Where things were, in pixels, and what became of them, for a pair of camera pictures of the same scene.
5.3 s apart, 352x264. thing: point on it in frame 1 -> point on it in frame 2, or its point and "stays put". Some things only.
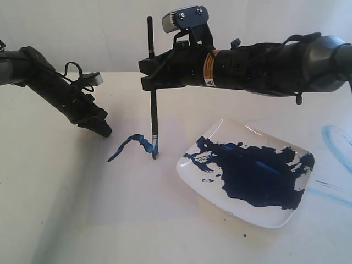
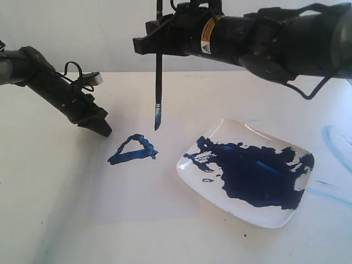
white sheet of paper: (127, 187) stays put
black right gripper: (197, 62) -> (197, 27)
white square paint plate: (247, 172) stays put
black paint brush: (155, 143) -> (158, 108)
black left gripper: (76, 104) stays put
